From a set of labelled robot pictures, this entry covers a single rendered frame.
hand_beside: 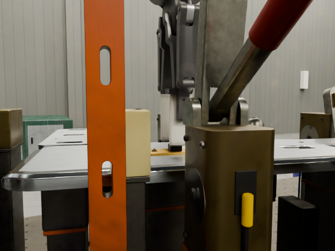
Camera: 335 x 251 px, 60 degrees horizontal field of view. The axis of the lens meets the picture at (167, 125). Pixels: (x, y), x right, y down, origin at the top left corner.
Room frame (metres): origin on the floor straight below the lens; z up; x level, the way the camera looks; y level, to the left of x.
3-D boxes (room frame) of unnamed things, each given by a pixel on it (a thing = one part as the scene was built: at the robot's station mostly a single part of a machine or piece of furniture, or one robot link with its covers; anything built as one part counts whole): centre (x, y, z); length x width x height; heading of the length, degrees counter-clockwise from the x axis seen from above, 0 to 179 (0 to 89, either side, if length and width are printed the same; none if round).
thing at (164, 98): (0.44, 0.00, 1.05); 0.03 x 0.01 x 0.07; 104
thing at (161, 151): (0.41, -0.01, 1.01); 0.08 x 0.04 x 0.01; 104
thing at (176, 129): (0.39, -0.02, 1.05); 0.03 x 0.01 x 0.07; 104
